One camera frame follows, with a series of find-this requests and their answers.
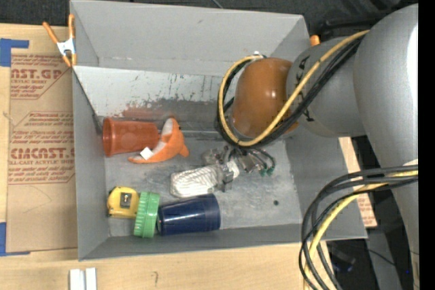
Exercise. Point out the green round lid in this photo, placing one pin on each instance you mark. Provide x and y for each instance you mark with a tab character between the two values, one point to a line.
145	214

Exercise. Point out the grey metal bin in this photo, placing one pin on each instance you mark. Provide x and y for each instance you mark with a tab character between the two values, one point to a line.
258	193

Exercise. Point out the brown cardboard board, red print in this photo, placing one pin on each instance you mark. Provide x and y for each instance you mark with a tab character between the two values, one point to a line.
37	207

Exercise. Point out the orange and white toy fish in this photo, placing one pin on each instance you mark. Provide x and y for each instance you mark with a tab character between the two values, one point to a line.
173	146

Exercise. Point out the dark blue cup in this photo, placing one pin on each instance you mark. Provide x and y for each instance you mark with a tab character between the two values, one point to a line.
190	215

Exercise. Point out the yellow tape measure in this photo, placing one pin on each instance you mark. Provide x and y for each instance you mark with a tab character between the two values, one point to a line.
119	204

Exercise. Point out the orange plastic cup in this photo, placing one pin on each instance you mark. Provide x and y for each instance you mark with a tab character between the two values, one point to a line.
129	137

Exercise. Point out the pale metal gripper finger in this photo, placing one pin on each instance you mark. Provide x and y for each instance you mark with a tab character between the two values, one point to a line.
214	156
226	180

